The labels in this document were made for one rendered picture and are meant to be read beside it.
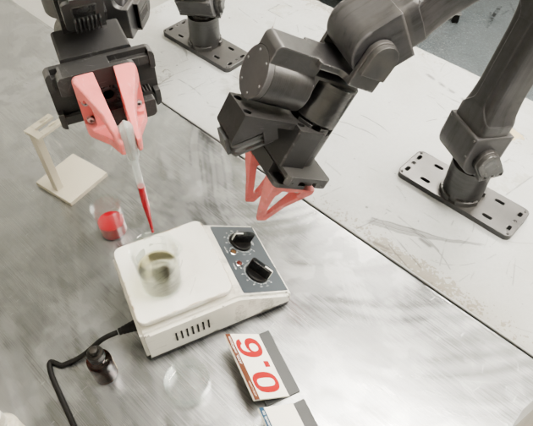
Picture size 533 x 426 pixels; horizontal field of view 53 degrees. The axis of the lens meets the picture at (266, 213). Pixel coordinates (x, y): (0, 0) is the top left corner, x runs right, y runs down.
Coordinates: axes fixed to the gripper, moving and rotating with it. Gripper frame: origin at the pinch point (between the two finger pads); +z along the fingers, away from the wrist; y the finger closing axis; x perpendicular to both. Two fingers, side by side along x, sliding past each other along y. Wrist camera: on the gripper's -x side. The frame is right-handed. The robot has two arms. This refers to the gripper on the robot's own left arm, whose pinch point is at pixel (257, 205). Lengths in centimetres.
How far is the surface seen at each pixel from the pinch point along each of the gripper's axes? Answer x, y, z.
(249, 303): -1.6, 9.3, 8.4
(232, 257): -1.7, 2.7, 7.0
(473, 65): 194, -115, 5
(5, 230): -22.7, -20.5, 26.1
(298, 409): 0.9, 22.5, 11.9
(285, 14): 34, -57, -6
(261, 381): -2.8, 18.4, 11.3
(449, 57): 188, -125, 8
